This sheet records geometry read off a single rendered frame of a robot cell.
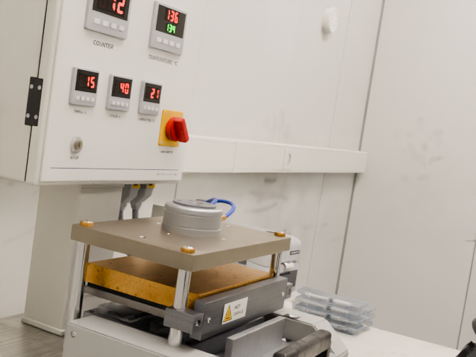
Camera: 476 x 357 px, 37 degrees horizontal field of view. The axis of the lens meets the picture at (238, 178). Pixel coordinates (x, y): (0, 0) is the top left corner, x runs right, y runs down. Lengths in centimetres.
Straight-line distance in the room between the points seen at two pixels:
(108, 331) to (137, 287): 7
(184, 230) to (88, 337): 18
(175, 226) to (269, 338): 19
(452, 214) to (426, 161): 27
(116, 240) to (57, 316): 23
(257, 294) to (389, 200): 249
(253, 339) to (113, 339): 18
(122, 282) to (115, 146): 20
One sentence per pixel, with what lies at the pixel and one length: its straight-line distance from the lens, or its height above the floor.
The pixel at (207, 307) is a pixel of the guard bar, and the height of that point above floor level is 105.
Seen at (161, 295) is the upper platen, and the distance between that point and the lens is 86.
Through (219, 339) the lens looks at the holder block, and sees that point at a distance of 92.
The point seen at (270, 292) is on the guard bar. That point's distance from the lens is 97.
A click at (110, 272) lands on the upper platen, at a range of 90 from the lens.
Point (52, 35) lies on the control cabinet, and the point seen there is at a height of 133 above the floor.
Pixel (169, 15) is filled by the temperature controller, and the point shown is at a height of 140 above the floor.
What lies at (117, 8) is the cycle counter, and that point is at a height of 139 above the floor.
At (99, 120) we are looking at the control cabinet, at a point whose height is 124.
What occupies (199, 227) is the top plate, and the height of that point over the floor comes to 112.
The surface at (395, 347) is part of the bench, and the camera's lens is 191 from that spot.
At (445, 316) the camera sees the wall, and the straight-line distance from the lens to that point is 340.
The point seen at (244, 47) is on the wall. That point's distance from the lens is 218.
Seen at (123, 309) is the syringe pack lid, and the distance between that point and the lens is 94.
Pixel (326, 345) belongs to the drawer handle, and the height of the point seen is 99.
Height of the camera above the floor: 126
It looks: 5 degrees down
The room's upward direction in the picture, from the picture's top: 8 degrees clockwise
